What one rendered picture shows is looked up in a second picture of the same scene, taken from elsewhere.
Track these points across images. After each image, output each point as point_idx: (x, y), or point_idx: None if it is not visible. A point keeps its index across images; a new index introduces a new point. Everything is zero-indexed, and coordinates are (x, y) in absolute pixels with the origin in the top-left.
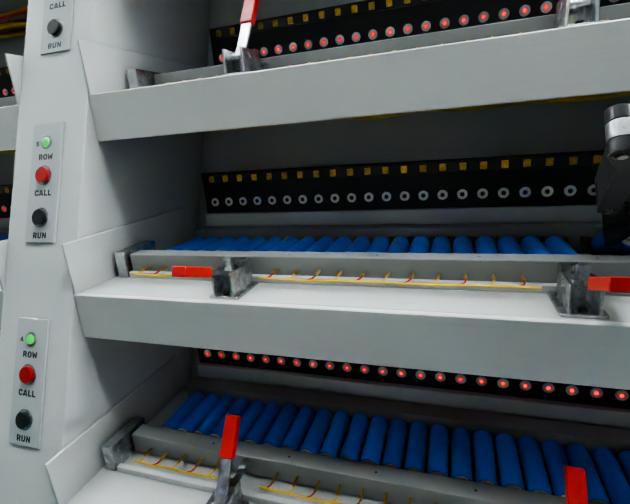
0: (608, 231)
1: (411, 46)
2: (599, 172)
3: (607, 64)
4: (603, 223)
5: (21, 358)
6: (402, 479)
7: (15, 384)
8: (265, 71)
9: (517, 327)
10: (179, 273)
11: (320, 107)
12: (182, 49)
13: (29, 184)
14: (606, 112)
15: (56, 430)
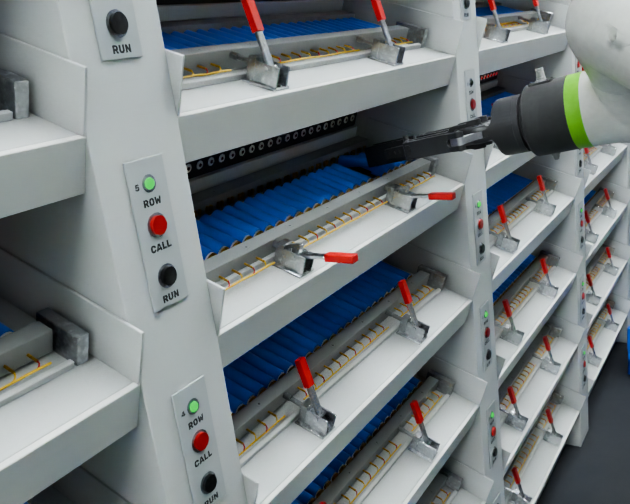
0: (373, 160)
1: (308, 47)
2: (416, 144)
3: (404, 85)
4: (367, 155)
5: (188, 432)
6: (343, 339)
7: (189, 462)
8: (306, 89)
9: (403, 224)
10: (356, 259)
11: (323, 114)
12: None
13: (136, 242)
14: (457, 133)
15: (234, 464)
